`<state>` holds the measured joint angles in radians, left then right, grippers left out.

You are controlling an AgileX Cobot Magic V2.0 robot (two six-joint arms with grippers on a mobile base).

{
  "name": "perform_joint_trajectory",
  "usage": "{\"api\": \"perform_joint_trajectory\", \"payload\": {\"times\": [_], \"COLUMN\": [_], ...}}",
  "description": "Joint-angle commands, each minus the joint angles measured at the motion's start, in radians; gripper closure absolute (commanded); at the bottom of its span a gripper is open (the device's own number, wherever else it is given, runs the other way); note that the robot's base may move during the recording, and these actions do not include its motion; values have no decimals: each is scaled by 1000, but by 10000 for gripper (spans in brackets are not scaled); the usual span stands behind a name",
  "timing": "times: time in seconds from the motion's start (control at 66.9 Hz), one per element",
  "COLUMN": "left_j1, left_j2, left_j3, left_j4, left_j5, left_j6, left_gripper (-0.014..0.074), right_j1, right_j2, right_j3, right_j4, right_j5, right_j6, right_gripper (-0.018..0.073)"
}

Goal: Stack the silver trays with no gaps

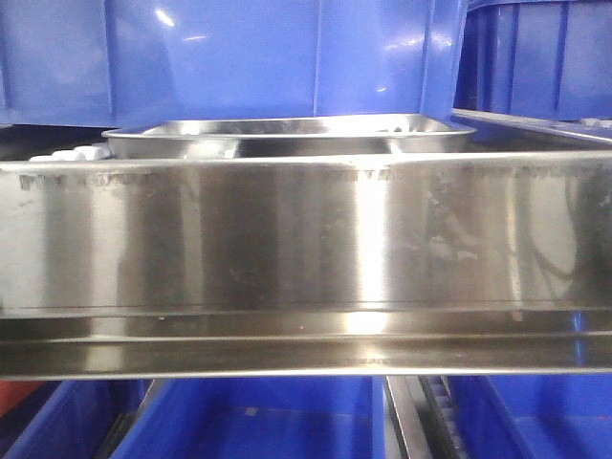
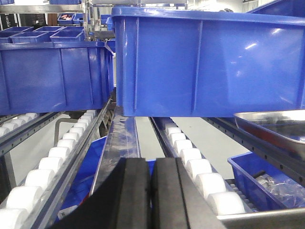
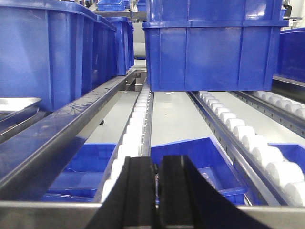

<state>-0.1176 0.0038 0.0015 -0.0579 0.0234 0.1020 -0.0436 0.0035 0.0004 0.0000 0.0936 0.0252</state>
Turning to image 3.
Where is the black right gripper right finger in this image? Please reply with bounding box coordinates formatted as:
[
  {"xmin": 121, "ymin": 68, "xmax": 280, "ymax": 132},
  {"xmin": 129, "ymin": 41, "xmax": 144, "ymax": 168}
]
[{"xmin": 159, "ymin": 156, "xmax": 267, "ymax": 229}]

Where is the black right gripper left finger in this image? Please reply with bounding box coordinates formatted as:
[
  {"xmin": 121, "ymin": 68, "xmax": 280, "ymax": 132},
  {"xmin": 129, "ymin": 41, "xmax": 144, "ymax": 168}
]
[{"xmin": 86, "ymin": 156, "xmax": 156, "ymax": 229}]

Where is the silver metal tray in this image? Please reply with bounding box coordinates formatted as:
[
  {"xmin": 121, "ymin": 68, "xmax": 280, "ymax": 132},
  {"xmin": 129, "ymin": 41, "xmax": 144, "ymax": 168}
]
[{"xmin": 0, "ymin": 97, "xmax": 42, "ymax": 126}]

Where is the lower blue bin centre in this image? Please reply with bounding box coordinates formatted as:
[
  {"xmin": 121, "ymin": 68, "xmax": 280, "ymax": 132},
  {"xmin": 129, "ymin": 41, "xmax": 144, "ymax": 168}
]
[{"xmin": 151, "ymin": 136, "xmax": 247, "ymax": 205}]

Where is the blue bin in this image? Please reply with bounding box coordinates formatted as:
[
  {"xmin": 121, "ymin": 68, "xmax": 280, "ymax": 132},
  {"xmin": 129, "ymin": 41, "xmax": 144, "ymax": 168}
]
[
  {"xmin": 151, "ymin": 136, "xmax": 247, "ymax": 205},
  {"xmin": 263, "ymin": 143, "xmax": 305, "ymax": 187},
  {"xmin": 41, "ymin": 143, "xmax": 116, "ymax": 202}
]

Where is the lower blue bin left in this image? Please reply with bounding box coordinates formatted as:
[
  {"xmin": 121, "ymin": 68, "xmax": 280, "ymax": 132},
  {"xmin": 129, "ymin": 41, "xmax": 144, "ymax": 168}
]
[{"xmin": 41, "ymin": 143, "xmax": 116, "ymax": 202}]

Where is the white roller track left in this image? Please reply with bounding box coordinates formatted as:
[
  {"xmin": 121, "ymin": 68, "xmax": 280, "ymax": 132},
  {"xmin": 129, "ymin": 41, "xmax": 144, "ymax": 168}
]
[{"xmin": 102, "ymin": 86, "xmax": 151, "ymax": 202}]

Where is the white roller track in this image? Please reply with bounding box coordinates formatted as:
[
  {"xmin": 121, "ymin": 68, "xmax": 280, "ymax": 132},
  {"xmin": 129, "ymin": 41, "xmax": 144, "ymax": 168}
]
[
  {"xmin": 102, "ymin": 86, "xmax": 151, "ymax": 202},
  {"xmin": 188, "ymin": 92, "xmax": 305, "ymax": 207},
  {"xmin": 230, "ymin": 91, "xmax": 305, "ymax": 145}
]

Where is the white roller track middle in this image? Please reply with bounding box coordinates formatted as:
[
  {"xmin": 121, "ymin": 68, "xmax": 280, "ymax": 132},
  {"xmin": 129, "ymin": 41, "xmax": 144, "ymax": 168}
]
[{"xmin": 188, "ymin": 92, "xmax": 305, "ymax": 207}]

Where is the lower blue bin right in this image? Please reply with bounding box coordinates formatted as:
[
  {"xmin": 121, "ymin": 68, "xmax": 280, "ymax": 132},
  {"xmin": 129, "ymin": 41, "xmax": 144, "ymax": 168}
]
[{"xmin": 263, "ymin": 143, "xmax": 305, "ymax": 187}]

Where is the steel front shelf beam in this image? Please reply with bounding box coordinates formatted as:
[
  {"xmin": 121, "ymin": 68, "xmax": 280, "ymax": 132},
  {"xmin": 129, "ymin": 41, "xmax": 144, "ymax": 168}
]
[{"xmin": 0, "ymin": 201, "xmax": 305, "ymax": 229}]

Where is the white roller track right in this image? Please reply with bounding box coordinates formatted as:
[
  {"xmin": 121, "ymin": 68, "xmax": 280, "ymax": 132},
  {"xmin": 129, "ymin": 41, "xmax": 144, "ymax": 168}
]
[{"xmin": 230, "ymin": 91, "xmax": 305, "ymax": 145}]

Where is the large blue crate centre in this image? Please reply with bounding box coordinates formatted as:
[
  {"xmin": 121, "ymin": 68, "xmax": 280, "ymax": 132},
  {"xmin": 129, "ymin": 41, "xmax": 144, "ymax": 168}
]
[{"xmin": 142, "ymin": 0, "xmax": 288, "ymax": 91}]

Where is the large blue crate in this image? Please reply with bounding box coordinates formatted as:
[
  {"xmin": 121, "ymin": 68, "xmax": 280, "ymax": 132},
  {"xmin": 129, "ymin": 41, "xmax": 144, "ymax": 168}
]
[
  {"xmin": 0, "ymin": 0, "xmax": 116, "ymax": 112},
  {"xmin": 142, "ymin": 0, "xmax": 288, "ymax": 91}
]

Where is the blue crate behind left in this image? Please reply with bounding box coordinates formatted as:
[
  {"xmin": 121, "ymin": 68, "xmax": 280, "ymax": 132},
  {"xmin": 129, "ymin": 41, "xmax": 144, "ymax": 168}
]
[{"xmin": 106, "ymin": 17, "xmax": 134, "ymax": 76}]

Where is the blue crate far right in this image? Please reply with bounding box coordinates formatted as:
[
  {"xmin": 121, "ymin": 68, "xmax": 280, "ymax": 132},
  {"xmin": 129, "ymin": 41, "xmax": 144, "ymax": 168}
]
[{"xmin": 276, "ymin": 27, "xmax": 305, "ymax": 82}]

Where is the large blue crate left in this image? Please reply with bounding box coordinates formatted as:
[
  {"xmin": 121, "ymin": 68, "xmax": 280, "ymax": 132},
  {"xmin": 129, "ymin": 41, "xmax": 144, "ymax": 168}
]
[{"xmin": 0, "ymin": 0, "xmax": 116, "ymax": 112}]

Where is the steel divider rail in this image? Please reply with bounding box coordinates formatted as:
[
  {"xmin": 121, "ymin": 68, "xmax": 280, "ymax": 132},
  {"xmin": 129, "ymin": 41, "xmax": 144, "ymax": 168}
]
[{"xmin": 0, "ymin": 69, "xmax": 135, "ymax": 201}]

